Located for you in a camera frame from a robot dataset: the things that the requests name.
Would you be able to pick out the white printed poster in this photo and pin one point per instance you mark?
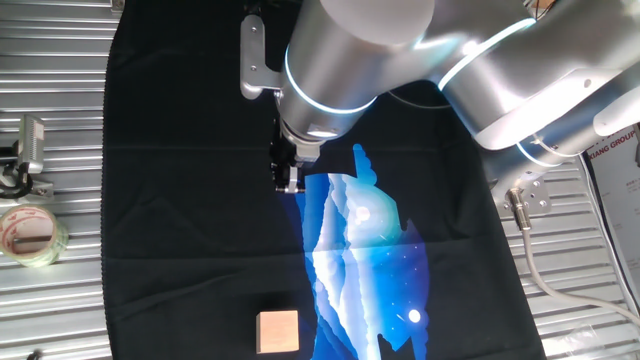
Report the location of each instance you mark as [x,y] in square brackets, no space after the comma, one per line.
[617,200]

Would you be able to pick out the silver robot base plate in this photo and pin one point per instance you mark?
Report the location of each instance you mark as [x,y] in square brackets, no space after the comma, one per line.
[537,192]

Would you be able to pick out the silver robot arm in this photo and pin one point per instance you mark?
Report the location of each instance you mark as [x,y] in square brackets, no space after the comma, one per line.
[350,60]

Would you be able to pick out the printed packing tape roll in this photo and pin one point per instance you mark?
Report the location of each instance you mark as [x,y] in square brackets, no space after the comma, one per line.
[50,252]

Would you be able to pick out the brown wooden board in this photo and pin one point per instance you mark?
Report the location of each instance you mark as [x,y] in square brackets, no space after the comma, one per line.
[542,5]

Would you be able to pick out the silver clamp tool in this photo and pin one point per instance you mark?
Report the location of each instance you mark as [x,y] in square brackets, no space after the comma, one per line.
[40,190]

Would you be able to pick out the small wooden block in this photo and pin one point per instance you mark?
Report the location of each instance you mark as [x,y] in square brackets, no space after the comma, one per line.
[277,332]

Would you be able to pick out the silver camera unit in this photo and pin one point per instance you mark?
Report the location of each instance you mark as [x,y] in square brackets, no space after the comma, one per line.
[31,145]

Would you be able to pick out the black t-shirt with blue print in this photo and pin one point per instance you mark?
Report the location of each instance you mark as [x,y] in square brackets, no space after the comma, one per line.
[175,225]

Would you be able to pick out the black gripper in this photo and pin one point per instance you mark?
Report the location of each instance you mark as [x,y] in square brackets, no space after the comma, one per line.
[279,150]

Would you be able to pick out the small metal bracket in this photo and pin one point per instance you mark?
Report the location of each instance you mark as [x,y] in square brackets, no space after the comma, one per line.
[117,5]

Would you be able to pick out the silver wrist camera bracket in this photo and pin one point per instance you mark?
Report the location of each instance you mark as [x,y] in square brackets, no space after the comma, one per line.
[252,55]

